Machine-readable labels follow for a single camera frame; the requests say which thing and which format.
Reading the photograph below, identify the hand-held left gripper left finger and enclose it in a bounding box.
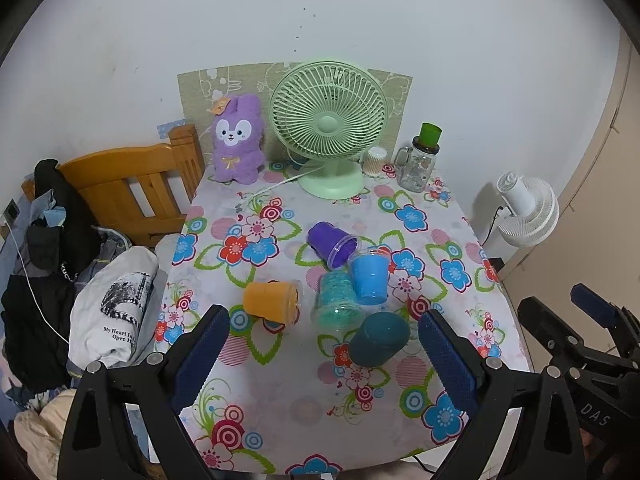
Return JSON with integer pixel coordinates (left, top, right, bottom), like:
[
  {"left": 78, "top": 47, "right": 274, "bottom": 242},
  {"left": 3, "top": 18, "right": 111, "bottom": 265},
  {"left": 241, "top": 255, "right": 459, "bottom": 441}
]
[{"left": 60, "top": 304, "right": 231, "bottom": 480}]

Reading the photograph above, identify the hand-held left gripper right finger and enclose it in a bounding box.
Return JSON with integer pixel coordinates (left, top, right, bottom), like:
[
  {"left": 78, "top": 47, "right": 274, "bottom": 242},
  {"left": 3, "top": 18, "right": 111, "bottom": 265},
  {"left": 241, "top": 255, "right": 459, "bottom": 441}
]
[{"left": 417, "top": 308, "right": 583, "bottom": 480}]

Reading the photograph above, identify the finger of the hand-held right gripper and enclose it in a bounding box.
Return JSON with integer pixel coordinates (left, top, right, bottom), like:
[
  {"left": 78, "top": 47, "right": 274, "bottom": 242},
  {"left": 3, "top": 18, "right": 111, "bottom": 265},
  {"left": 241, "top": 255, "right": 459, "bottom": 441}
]
[
  {"left": 517, "top": 297, "right": 596, "bottom": 377},
  {"left": 571, "top": 283, "right": 640, "bottom": 357}
]

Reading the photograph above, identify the dark teal cup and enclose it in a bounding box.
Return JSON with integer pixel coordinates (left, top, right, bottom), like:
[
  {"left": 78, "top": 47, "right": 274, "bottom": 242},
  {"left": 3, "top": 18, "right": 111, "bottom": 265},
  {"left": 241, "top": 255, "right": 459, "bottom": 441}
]
[{"left": 348, "top": 311, "right": 411, "bottom": 368}]

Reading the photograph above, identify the orange plastic cup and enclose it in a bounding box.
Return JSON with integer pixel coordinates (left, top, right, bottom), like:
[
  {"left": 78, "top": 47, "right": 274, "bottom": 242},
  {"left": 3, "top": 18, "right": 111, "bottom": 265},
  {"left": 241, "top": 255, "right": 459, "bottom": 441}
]
[{"left": 243, "top": 280, "right": 304, "bottom": 325}]

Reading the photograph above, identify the blue plastic cup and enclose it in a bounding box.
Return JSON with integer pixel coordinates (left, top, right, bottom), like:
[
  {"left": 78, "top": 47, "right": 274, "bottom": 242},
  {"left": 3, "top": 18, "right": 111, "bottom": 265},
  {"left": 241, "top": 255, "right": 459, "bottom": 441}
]
[{"left": 347, "top": 251, "right": 390, "bottom": 306}]

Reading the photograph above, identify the teal glitter plastic cup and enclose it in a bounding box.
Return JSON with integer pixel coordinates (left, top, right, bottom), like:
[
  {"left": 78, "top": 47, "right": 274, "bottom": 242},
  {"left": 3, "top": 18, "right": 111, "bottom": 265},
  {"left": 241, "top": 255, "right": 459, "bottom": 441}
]
[{"left": 312, "top": 270, "right": 362, "bottom": 334}]

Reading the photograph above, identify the purple plastic cup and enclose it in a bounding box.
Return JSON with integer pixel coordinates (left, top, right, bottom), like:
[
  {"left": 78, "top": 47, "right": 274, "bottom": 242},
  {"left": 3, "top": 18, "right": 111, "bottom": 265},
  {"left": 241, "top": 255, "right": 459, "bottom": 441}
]
[{"left": 307, "top": 221, "right": 362, "bottom": 270}]

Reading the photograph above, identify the small green cup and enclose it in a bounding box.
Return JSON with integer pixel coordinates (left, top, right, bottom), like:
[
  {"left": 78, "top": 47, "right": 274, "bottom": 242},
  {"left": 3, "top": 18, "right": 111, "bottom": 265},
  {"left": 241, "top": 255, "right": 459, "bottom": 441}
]
[{"left": 419, "top": 122, "right": 444, "bottom": 147}]

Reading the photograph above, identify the floral tablecloth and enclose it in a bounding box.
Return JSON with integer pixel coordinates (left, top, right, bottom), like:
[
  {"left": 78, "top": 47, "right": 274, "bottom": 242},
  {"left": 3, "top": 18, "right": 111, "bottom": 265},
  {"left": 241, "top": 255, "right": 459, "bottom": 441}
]
[{"left": 154, "top": 160, "right": 532, "bottom": 477}]

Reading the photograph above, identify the white printed t-shirt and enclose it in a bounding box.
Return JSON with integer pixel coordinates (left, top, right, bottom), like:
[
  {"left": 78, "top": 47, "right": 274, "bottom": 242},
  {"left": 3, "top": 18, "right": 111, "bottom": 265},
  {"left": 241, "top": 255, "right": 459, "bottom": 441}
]
[{"left": 67, "top": 247, "right": 160, "bottom": 369}]

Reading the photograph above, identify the white floor fan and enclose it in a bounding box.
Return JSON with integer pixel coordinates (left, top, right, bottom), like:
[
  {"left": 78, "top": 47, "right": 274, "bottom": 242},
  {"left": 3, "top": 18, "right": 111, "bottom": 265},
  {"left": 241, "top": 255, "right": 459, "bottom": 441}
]
[{"left": 492, "top": 171, "right": 560, "bottom": 247}]

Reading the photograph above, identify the cream cloth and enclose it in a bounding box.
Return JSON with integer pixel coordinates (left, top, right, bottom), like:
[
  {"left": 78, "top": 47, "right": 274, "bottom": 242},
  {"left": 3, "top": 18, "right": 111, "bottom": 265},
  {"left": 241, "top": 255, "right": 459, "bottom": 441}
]
[{"left": 14, "top": 389, "right": 77, "bottom": 480}]

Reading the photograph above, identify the black jacket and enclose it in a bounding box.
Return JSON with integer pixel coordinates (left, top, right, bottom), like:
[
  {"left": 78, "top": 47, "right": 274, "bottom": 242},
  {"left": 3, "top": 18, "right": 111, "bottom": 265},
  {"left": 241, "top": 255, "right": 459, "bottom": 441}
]
[{"left": 2, "top": 159, "right": 101, "bottom": 392}]

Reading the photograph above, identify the glass jar mug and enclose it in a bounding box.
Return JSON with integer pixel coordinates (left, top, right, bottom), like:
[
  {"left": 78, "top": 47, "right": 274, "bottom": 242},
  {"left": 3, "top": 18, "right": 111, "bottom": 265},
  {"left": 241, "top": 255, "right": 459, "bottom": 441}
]
[{"left": 395, "top": 136, "right": 441, "bottom": 194}]

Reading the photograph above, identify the wooden chair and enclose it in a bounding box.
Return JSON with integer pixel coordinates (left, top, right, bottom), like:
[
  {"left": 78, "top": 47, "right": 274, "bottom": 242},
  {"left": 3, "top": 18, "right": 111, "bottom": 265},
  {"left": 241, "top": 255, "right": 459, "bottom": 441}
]
[{"left": 22, "top": 124, "right": 206, "bottom": 248}]

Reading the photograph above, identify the purple plush bunny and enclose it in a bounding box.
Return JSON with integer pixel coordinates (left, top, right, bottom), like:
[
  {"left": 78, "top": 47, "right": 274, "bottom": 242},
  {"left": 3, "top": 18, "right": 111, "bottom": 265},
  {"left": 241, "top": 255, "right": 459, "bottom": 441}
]
[{"left": 207, "top": 93, "right": 266, "bottom": 184}]

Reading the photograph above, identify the cotton swab container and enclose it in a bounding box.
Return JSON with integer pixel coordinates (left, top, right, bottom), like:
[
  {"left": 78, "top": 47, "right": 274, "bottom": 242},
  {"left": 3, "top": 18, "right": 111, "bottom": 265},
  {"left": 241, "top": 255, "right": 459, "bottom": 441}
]
[{"left": 362, "top": 146, "right": 388, "bottom": 177}]

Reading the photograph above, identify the blue denim garment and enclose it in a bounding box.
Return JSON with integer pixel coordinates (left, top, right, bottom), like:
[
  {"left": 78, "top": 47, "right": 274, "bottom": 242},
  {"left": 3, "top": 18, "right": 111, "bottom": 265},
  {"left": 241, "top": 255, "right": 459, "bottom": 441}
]
[{"left": 0, "top": 189, "right": 67, "bottom": 281}]

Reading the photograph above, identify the blue patterned paper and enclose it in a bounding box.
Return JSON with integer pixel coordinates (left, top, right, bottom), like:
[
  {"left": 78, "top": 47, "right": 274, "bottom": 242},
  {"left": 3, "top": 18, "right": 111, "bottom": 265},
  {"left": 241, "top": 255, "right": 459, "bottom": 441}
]
[{"left": 157, "top": 119, "right": 196, "bottom": 139}]

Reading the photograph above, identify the green desk fan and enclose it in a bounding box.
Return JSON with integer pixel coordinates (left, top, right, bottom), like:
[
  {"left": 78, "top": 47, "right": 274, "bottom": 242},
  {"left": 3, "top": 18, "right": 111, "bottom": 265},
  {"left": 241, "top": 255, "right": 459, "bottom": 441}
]
[{"left": 269, "top": 61, "right": 388, "bottom": 200}]

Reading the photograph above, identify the black floor cable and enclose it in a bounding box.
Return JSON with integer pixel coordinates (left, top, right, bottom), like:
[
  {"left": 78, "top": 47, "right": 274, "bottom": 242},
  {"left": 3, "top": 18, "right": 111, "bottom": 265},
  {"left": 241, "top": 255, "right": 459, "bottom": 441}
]
[{"left": 400, "top": 455, "right": 442, "bottom": 474}]

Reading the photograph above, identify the black fan cable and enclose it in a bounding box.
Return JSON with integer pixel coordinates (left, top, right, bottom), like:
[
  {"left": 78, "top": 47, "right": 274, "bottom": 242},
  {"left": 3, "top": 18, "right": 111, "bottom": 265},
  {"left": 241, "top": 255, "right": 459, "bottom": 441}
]
[{"left": 484, "top": 204, "right": 504, "bottom": 247}]

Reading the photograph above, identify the white charging cable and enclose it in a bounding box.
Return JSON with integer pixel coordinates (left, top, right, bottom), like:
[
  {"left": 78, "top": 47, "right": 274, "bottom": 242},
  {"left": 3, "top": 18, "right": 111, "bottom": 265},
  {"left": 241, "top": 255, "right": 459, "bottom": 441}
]
[{"left": 5, "top": 224, "right": 71, "bottom": 346}]

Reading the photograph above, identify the white fan power cable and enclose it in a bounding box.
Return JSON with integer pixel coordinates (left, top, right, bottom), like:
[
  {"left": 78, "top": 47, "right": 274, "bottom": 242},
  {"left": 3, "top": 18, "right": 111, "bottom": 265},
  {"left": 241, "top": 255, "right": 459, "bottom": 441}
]
[{"left": 235, "top": 169, "right": 321, "bottom": 213}]

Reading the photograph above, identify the beige cartoon wall mat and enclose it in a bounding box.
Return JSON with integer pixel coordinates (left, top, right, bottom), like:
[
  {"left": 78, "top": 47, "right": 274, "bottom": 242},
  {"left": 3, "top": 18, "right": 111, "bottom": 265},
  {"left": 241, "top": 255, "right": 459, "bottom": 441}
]
[{"left": 177, "top": 62, "right": 414, "bottom": 162}]

